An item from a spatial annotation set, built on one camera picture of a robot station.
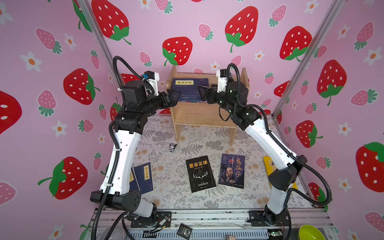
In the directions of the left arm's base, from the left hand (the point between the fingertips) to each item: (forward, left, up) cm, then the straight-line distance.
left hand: (175, 92), depth 63 cm
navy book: (-23, +27, -48) cm, 60 cm away
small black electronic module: (-45, -4, -46) cm, 64 cm away
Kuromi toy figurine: (+2, +8, -47) cm, 47 cm away
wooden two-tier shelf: (+14, -11, -27) cm, 33 cm away
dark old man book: (-14, -31, -47) cm, 58 cm away
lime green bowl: (-45, -62, -47) cm, 90 cm away
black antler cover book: (-17, -12, -47) cm, 52 cm away
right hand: (+6, -13, 0) cm, 15 cm away
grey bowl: (-46, +26, -45) cm, 70 cm away
